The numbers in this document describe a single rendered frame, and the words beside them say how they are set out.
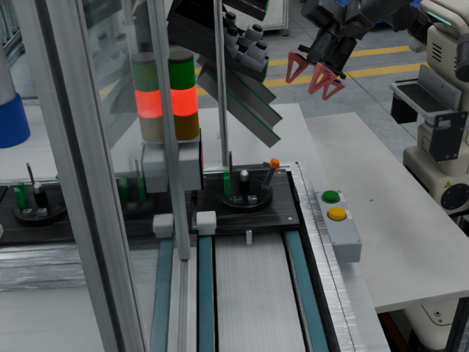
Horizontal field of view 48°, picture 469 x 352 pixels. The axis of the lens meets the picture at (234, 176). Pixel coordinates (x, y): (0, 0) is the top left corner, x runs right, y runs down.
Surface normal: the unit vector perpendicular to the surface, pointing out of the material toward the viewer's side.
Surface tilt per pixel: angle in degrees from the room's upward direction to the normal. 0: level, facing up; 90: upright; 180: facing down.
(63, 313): 0
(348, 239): 0
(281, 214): 0
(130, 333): 90
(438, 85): 90
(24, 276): 90
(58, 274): 90
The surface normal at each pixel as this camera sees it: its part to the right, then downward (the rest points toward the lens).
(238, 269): -0.04, -0.84
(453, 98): -0.98, 0.14
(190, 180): 0.06, 0.55
